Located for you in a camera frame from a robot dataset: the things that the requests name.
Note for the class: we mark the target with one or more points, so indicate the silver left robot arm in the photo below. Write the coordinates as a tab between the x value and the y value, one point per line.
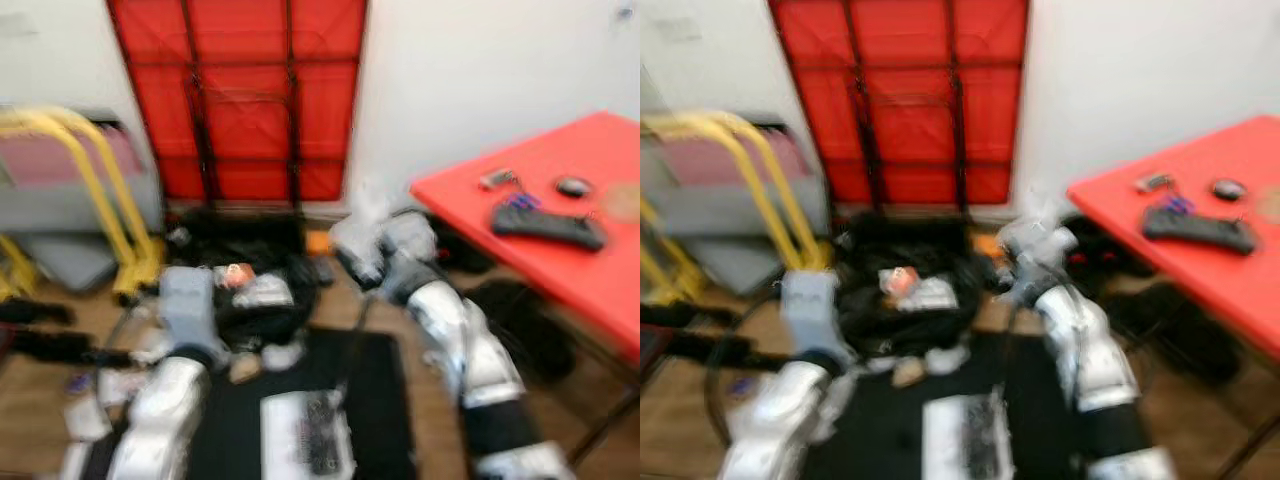
160	420
780	430

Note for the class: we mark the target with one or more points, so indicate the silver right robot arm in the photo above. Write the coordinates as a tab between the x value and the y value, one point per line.
1095	360
470	350

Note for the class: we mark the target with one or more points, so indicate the black floor mat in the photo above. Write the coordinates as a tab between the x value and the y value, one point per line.
230	430
880	440

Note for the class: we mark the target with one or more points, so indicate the small orange box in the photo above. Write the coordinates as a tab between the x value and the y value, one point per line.
985	247
317	243

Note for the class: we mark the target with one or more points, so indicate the white printed plastic packet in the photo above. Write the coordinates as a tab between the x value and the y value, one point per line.
935	296
272	292

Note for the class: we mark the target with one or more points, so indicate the black rubbish bag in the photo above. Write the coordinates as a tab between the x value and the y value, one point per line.
270	325
930	335

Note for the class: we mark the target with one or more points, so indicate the white crumpled plastic lump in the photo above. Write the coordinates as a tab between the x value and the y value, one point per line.
945	358
283	357

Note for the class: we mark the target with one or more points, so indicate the red white snack wrapper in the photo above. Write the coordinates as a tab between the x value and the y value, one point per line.
240	276
898	282

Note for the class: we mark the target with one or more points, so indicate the black platform hand trolley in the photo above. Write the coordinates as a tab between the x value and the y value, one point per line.
240	222
905	228

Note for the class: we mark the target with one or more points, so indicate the brown cardboard scrap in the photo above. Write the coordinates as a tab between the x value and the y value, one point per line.
908	372
246	369

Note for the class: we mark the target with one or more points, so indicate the small grey device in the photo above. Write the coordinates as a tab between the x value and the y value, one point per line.
1155	182
500	180

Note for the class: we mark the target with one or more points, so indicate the black weight plate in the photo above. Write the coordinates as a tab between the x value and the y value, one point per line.
1170	335
520	330

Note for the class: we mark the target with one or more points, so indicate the small purple object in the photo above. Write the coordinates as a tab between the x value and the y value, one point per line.
522	200
1178	205

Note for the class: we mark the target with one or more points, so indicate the black computer mouse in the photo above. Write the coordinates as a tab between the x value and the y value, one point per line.
1229	189
573	187

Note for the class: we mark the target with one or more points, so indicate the red folded plastic table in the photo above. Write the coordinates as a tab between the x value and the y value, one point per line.
240	40
900	40

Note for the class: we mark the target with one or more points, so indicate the grey folded exercise mat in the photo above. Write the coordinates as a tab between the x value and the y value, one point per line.
75	260
745	265

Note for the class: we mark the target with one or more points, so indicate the dark metal table leg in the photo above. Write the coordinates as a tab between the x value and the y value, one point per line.
605	428
1250	445

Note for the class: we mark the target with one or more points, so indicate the small blue packet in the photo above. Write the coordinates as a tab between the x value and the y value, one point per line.
77	384
741	386

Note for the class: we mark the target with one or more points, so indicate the white printed card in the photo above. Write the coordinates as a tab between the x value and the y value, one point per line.
90	420

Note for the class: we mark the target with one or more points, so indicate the grey rolled exercise mat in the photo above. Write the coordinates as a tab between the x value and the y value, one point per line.
700	212
50	210

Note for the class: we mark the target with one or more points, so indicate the pink foam mat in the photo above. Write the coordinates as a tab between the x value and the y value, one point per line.
40	160
700	165

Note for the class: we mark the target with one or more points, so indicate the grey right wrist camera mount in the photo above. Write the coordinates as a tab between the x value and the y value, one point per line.
1045	250
410	240

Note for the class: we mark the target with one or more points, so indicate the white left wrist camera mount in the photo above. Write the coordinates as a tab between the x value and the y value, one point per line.
815	310
190	305

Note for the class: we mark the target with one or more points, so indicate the yellow metal dip bar frame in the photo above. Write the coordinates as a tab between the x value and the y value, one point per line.
140	265
812	258

